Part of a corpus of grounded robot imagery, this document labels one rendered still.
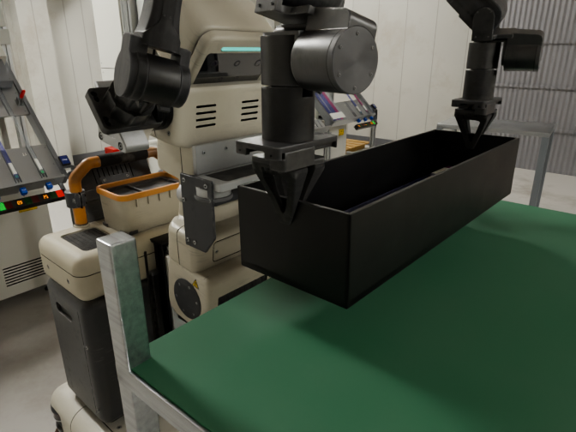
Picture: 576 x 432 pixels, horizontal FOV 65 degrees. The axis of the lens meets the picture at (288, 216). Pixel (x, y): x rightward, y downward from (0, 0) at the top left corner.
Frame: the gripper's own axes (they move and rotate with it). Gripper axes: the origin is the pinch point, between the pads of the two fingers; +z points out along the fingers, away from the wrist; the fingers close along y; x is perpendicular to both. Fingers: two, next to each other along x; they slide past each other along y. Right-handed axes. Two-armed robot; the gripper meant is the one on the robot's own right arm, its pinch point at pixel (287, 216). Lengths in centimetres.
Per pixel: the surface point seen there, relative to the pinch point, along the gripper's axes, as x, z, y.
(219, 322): 7.0, 14.9, -5.5
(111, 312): 9.0, 8.2, -18.2
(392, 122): 273, 70, 522
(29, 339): 177, 109, 16
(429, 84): 225, 18, 523
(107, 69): 272, -8, 121
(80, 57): 505, -14, 211
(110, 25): 262, -35, 121
